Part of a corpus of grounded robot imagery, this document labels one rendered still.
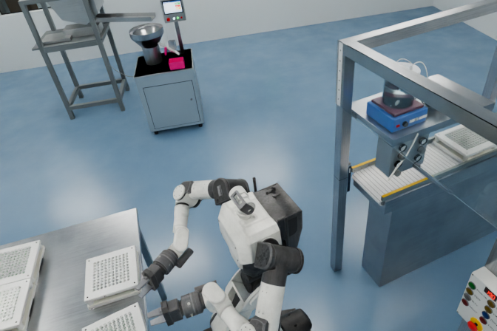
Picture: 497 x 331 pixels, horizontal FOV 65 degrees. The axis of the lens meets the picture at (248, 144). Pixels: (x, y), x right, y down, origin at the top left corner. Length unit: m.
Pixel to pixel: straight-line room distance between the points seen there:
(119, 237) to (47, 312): 0.48
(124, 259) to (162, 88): 2.54
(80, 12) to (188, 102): 1.59
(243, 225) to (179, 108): 2.99
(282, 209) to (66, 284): 1.18
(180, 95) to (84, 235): 2.32
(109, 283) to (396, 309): 1.82
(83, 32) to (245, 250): 4.03
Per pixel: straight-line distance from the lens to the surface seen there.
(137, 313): 1.88
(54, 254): 2.40
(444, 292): 3.07
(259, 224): 1.54
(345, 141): 2.18
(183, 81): 4.25
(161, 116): 4.46
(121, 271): 2.04
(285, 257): 1.45
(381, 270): 2.83
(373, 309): 2.89
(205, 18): 6.86
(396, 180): 2.34
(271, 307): 1.46
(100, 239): 2.34
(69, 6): 4.95
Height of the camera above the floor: 2.46
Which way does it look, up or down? 36 degrees down
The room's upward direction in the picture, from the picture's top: 7 degrees counter-clockwise
